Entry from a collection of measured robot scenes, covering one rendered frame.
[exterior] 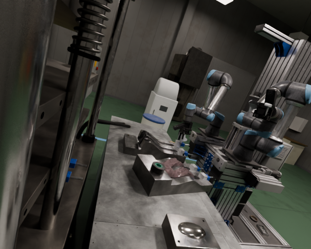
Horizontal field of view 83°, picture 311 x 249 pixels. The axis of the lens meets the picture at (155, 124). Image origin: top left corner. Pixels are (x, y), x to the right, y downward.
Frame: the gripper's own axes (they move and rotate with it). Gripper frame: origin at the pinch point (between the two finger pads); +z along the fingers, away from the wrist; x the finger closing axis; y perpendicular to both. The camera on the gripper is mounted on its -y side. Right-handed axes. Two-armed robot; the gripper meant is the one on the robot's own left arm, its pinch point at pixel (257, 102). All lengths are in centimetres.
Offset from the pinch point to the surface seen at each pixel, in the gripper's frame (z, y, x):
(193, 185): -1, 57, 20
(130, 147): 19, 51, 68
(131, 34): -248, -184, 588
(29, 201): 86, 41, 11
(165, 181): 22, 53, 24
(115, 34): 42, -22, 79
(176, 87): -241, -22, 289
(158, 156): -2, 54, 57
